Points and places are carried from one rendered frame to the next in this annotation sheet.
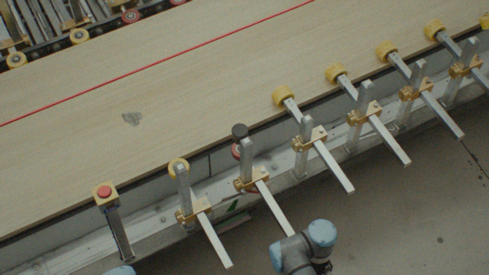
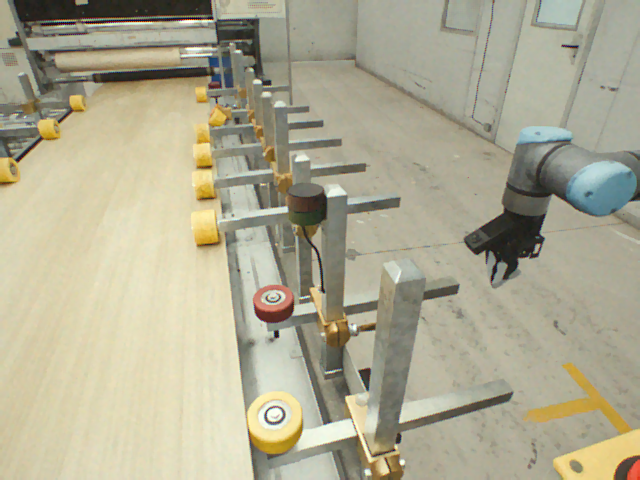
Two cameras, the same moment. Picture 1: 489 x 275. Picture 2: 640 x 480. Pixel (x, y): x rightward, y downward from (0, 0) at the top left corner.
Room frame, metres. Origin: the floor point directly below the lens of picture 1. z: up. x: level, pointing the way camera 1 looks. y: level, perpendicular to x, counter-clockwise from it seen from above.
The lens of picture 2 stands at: (1.10, 0.55, 1.41)
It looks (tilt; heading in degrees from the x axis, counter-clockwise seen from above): 33 degrees down; 284
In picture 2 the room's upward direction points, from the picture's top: straight up
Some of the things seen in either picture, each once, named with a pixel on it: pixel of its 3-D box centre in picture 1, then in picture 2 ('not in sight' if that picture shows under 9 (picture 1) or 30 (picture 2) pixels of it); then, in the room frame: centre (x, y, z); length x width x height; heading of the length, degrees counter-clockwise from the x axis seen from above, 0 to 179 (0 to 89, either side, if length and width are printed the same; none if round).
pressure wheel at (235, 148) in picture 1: (241, 155); (275, 316); (1.33, 0.01, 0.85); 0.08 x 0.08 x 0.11
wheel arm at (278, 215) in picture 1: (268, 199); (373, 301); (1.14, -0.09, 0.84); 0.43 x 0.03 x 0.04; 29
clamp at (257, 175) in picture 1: (250, 179); (327, 315); (1.23, -0.02, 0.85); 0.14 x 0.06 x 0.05; 119
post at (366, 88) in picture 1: (358, 119); (284, 185); (1.45, -0.44, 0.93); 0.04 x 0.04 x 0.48; 29
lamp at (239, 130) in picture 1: (240, 146); (307, 246); (1.25, 0.02, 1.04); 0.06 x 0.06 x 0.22; 29
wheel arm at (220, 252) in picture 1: (202, 220); (395, 420); (1.07, 0.16, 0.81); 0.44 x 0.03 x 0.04; 29
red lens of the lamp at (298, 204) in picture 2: (239, 132); (305, 196); (1.26, 0.02, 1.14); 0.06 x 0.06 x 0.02
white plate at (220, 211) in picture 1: (242, 201); (346, 363); (1.18, 0.01, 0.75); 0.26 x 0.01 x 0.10; 119
